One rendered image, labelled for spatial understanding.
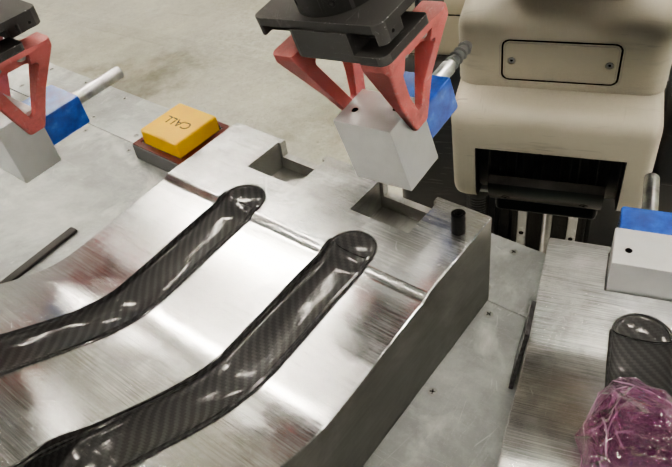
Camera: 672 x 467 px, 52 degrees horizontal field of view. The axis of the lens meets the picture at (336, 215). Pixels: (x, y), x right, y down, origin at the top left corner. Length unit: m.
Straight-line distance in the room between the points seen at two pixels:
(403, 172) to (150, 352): 0.20
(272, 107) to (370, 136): 1.90
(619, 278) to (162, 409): 0.31
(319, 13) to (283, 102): 1.96
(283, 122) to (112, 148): 1.47
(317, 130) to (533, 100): 1.46
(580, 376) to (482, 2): 0.46
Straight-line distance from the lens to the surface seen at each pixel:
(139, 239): 0.55
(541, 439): 0.39
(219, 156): 0.60
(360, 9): 0.40
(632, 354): 0.49
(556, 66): 0.78
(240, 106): 2.40
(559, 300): 0.50
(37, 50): 0.57
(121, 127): 0.86
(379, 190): 0.55
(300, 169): 0.60
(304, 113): 2.29
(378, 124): 0.45
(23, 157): 0.61
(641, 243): 0.51
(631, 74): 0.79
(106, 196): 0.76
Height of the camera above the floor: 1.23
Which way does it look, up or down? 41 degrees down
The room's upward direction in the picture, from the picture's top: 9 degrees counter-clockwise
